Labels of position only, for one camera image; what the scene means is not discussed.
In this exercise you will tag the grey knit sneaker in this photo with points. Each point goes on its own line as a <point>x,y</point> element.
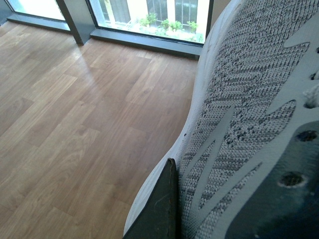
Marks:
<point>248,155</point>

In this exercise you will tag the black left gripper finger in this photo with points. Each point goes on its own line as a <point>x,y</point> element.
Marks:
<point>158,219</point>

